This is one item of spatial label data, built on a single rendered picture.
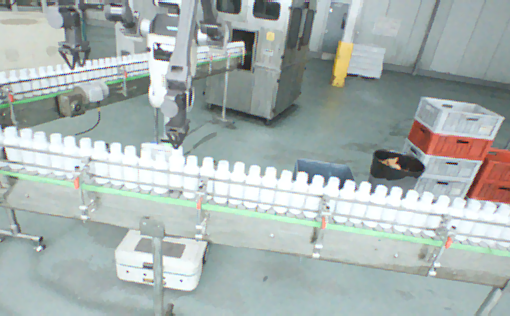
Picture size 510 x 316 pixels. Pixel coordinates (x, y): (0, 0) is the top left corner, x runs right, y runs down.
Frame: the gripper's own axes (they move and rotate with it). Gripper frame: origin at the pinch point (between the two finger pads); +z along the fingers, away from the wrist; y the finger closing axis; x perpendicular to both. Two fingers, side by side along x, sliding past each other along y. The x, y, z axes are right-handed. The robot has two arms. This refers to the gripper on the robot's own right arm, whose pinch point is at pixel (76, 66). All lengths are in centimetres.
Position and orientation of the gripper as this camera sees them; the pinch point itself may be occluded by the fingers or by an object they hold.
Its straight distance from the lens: 144.9
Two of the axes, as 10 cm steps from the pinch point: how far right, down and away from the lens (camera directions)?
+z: -1.4, 8.9, 4.4
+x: 9.9, 1.5, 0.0
